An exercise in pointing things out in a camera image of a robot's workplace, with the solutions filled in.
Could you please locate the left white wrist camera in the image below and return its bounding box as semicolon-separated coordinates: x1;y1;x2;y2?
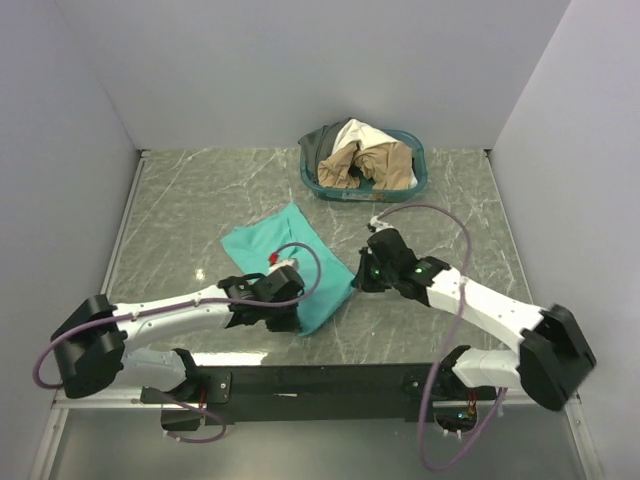
268;252;299;274

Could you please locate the aluminium frame rail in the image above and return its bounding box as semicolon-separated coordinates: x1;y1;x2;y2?
64;361;573;411

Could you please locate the dark grey t shirt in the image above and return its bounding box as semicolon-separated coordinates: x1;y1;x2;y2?
298;118;350;181

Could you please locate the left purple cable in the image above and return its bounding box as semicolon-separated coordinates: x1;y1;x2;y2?
32;242;321;444

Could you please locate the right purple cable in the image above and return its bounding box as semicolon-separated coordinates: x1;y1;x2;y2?
369;203;509;474

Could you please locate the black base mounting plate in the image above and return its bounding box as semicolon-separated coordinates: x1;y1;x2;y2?
139;363;496;434

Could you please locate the beige t shirt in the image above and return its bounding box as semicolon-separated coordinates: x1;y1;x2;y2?
317;142;414;190

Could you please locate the white t shirt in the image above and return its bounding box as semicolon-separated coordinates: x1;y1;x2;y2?
332;119;417;187

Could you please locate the teal plastic laundry basket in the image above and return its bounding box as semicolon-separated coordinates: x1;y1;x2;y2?
299;129;428;203

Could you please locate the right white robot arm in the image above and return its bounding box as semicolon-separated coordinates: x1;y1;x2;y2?
352;226;597;411

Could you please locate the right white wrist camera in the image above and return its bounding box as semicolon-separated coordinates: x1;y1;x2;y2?
367;216;393;233

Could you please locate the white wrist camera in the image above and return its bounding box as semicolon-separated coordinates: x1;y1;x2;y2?
268;252;299;274
367;216;393;233

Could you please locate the purple cable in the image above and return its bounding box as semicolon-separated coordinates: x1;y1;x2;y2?
32;242;321;444
369;203;509;474

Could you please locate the teal t shirt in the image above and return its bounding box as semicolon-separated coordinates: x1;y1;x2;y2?
219;201;357;339

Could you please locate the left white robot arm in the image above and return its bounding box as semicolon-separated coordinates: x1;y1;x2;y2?
51;264;305;402

